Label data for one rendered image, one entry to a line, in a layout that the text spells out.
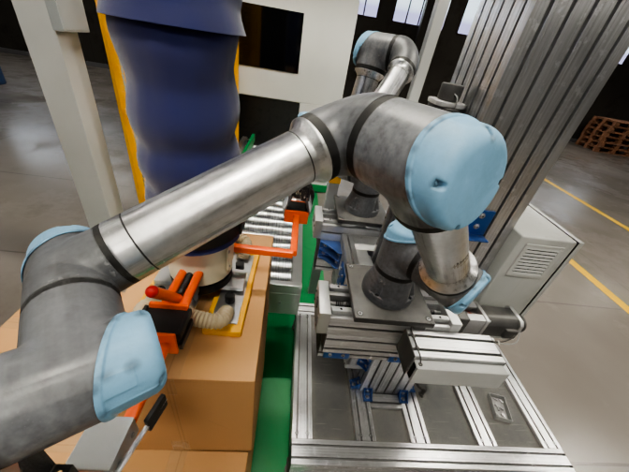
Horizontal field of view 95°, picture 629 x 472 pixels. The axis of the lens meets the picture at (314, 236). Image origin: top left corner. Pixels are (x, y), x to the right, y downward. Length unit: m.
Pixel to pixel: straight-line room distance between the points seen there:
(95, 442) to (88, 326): 0.33
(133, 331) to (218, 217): 0.14
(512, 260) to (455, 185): 0.79
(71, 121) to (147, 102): 1.57
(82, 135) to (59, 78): 0.29
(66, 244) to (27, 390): 0.15
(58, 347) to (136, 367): 0.05
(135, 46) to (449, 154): 0.50
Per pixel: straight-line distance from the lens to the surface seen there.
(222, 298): 0.89
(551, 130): 0.97
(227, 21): 0.61
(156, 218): 0.35
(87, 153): 2.22
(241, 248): 0.87
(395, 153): 0.33
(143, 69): 0.62
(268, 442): 1.72
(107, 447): 0.60
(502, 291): 1.18
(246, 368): 0.78
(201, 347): 0.82
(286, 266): 1.65
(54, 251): 0.38
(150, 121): 0.63
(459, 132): 0.32
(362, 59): 1.24
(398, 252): 0.74
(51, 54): 2.12
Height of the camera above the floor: 1.61
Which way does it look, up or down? 34 degrees down
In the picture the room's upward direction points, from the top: 10 degrees clockwise
